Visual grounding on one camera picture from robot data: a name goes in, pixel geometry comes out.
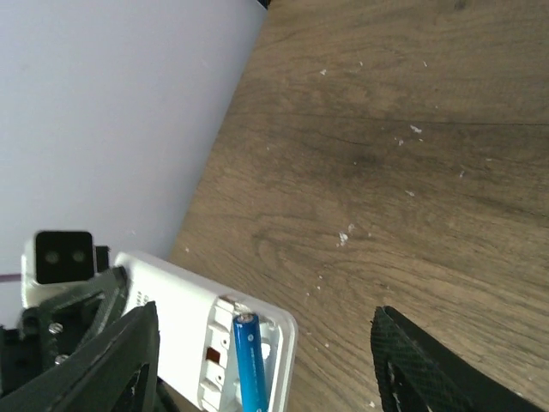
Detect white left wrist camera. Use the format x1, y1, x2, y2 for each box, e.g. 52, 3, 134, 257
21, 230, 110, 308

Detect white remote control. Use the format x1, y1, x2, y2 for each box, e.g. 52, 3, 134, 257
114, 252, 299, 411

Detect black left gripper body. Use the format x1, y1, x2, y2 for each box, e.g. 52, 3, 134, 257
1, 321, 73, 397

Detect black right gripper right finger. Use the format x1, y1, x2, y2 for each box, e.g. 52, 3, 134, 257
371, 306, 542, 412

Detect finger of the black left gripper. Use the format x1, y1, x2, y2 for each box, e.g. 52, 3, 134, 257
21, 267, 129, 372

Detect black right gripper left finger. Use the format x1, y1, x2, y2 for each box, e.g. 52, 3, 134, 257
1, 303, 160, 411

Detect blue battery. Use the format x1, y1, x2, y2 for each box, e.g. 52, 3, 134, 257
232, 312, 268, 412

